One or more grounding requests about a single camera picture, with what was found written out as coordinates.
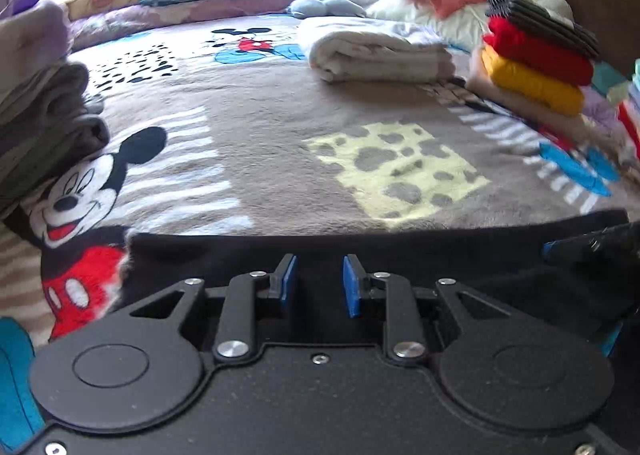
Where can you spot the brown wooden headboard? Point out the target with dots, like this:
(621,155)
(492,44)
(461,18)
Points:
(600,5)

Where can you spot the colourful clothes pile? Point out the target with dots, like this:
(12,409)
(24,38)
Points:
(620,115)

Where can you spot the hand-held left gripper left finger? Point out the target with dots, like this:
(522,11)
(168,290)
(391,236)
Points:
(289,282)

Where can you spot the cartoon printed blanket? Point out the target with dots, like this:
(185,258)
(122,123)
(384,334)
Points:
(260,145)

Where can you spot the beige folded garment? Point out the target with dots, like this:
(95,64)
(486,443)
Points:
(505,95)

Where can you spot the lilac floral pillow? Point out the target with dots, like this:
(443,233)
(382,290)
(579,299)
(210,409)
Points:
(175,20)

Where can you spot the red folded garment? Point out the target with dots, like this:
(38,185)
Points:
(540,52)

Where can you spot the dark grey folded garment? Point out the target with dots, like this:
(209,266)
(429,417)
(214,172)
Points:
(55,160)

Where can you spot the yellow folded garment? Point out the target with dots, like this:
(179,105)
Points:
(535,85)

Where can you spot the white folded blanket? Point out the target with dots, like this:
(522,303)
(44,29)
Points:
(370,50)

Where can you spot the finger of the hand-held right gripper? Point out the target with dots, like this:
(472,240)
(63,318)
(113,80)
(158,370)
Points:
(567,250)

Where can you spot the black pants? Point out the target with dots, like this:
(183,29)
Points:
(500,275)

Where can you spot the black striped folded garment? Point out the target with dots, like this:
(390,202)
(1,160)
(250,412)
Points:
(545,25)

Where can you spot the light blue plush toy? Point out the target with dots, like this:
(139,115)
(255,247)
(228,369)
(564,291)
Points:
(320,7)

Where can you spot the cream cartoon pillow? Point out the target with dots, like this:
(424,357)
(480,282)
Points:
(105,0)

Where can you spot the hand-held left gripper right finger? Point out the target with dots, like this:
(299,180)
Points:
(352,287)

